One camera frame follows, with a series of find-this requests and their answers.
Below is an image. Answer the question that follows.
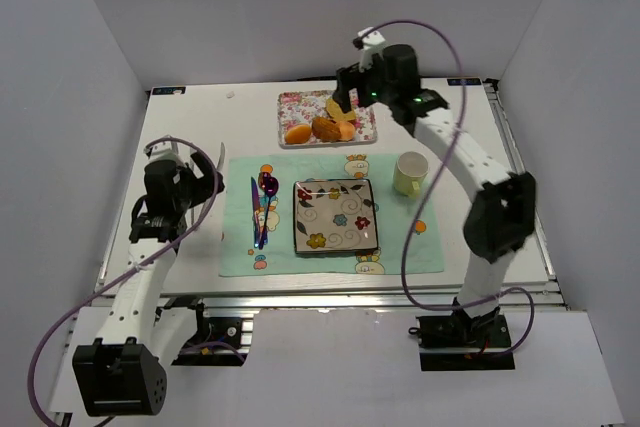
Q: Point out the yellow bread slice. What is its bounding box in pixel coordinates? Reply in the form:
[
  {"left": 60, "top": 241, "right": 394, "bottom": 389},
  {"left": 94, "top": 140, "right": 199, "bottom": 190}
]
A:
[{"left": 325, "top": 97, "right": 340, "bottom": 122}]

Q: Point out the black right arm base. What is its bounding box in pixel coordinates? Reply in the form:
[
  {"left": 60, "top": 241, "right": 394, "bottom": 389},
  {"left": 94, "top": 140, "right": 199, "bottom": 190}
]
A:
[{"left": 408, "top": 308, "right": 515, "bottom": 372}]

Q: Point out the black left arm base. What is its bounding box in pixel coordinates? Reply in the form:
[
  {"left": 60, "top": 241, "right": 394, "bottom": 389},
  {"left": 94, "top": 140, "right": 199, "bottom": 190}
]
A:
[{"left": 154, "top": 295, "right": 247, "bottom": 367}]

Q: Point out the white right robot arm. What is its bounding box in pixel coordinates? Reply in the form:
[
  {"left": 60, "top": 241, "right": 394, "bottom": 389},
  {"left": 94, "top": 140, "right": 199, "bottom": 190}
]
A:
[{"left": 333, "top": 39, "right": 536, "bottom": 347}]

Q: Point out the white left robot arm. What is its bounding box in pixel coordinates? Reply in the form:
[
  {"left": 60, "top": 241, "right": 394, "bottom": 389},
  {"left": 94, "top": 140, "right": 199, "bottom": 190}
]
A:
[{"left": 72, "top": 136, "right": 224, "bottom": 418}]

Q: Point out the brown crusty bread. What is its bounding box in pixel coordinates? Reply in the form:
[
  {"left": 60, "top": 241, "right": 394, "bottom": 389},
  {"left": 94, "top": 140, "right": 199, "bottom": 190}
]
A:
[{"left": 311, "top": 116, "right": 341, "bottom": 142}]

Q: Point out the orange bun right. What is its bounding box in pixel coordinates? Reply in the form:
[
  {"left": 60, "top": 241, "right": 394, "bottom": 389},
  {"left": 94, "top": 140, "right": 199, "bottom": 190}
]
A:
[{"left": 336, "top": 121, "right": 356, "bottom": 142}]

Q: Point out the floral serving tray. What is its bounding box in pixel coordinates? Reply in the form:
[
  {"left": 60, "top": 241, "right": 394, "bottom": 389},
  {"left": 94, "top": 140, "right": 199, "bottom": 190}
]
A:
[{"left": 276, "top": 90, "right": 378, "bottom": 149}]

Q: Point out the iridescent purple spoon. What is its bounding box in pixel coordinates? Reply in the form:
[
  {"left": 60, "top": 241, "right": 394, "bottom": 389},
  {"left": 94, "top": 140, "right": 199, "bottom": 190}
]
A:
[{"left": 258, "top": 172, "right": 279, "bottom": 250}]

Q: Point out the orange round bun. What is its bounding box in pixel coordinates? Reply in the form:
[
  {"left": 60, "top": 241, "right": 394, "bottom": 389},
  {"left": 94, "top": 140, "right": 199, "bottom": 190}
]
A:
[{"left": 284, "top": 124, "right": 312, "bottom": 145}]

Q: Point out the iridescent blue knife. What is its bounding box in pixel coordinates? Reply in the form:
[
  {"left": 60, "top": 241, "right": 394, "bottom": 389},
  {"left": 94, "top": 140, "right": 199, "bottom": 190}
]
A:
[{"left": 251, "top": 178, "right": 260, "bottom": 248}]

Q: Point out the yellow mug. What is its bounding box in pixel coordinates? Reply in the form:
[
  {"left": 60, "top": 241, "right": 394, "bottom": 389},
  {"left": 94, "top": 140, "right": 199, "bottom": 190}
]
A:
[{"left": 393, "top": 151, "right": 429, "bottom": 198}]

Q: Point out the square floral plate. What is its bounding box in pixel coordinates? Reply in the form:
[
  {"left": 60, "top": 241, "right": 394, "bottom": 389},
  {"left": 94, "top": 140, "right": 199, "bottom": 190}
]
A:
[{"left": 293, "top": 178, "right": 380, "bottom": 256}]

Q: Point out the light green placemat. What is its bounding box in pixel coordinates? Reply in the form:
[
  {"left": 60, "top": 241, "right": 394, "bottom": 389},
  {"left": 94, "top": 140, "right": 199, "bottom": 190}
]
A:
[{"left": 220, "top": 154, "right": 445, "bottom": 277}]

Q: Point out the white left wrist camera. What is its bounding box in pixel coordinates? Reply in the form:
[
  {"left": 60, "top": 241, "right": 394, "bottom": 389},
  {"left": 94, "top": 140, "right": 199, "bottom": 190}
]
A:
[{"left": 145, "top": 142, "right": 180, "bottom": 163}]

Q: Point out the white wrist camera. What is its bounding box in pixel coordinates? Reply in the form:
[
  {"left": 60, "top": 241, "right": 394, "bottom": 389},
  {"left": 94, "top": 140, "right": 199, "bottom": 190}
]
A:
[
  {"left": 145, "top": 142, "right": 180, "bottom": 163},
  {"left": 354, "top": 27, "right": 386, "bottom": 72}
]

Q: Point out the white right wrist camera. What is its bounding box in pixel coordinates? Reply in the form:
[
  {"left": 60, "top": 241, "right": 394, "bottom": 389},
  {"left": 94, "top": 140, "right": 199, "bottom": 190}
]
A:
[{"left": 354, "top": 27, "right": 386, "bottom": 72}]

